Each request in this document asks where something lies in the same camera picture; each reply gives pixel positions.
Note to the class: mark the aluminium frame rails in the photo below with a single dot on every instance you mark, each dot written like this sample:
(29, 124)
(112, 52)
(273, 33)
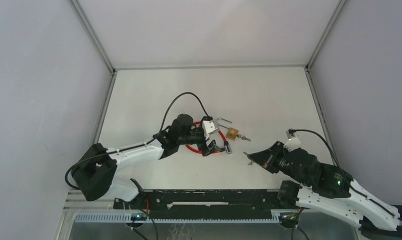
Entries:
(240, 60)

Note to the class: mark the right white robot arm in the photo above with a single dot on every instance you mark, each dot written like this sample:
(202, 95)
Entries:
(328, 189)

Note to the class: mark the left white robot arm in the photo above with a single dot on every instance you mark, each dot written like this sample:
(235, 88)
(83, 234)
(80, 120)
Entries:
(96, 173)

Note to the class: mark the padlock keys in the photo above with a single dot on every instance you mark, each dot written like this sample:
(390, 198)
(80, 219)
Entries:
(242, 137)

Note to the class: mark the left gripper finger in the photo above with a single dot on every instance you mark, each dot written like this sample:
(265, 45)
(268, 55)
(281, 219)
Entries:
(208, 149)
(206, 118)

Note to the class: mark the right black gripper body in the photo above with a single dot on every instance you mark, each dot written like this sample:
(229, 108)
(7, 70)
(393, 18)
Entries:
(278, 162)

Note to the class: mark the white slotted cable duct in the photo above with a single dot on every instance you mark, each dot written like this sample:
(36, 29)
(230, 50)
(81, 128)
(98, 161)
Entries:
(138, 217)

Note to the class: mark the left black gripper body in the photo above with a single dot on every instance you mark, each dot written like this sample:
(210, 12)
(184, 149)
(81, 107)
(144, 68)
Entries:
(194, 137)

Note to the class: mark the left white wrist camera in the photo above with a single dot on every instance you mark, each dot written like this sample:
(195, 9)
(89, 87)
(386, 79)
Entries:
(209, 128)

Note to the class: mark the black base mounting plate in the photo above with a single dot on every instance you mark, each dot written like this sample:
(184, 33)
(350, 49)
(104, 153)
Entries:
(196, 203)

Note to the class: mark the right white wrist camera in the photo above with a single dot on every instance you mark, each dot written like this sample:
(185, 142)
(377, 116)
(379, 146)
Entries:
(293, 141)

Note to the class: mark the brass padlock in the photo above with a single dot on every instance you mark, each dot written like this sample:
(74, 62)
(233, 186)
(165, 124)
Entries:
(232, 133)

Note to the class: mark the cable lock keys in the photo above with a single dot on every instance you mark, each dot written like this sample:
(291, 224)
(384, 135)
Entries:
(250, 162)

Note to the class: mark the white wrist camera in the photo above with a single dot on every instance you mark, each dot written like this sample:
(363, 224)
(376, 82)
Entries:
(293, 141)
(209, 128)

